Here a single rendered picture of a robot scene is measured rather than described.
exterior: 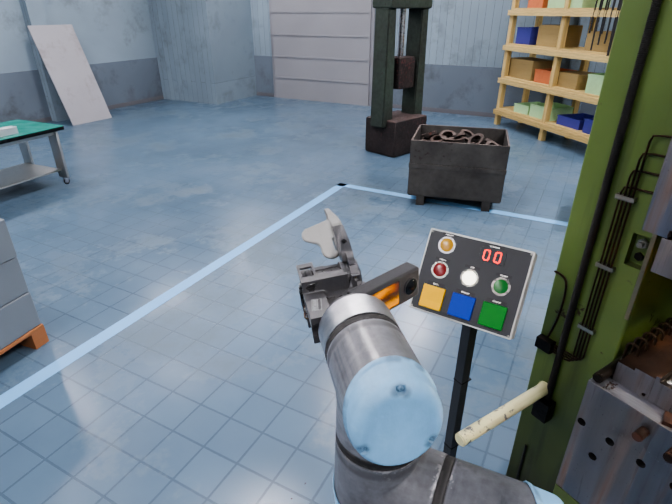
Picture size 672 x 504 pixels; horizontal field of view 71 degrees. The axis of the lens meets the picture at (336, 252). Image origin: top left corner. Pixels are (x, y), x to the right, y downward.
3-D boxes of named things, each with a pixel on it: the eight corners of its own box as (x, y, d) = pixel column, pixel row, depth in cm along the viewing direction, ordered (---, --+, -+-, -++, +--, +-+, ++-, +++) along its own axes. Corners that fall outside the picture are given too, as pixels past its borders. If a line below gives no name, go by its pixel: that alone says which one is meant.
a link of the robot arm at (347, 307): (400, 304, 51) (404, 373, 55) (386, 283, 55) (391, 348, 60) (319, 321, 50) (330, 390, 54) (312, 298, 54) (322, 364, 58)
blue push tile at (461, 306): (468, 321, 149) (475, 298, 149) (446, 313, 153) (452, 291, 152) (470, 320, 151) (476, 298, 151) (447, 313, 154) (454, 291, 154)
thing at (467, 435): (464, 451, 151) (466, 440, 149) (452, 440, 155) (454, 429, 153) (549, 397, 172) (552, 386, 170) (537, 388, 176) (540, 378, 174)
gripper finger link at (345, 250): (332, 221, 65) (348, 277, 61) (343, 219, 65) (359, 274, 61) (331, 238, 69) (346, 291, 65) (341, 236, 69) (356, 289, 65)
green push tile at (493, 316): (501, 331, 144) (507, 308, 144) (477, 323, 148) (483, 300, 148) (502, 331, 146) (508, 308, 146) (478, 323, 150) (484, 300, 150)
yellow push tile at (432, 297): (439, 311, 154) (445, 289, 154) (417, 304, 158) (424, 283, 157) (440, 311, 156) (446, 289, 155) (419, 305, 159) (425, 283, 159)
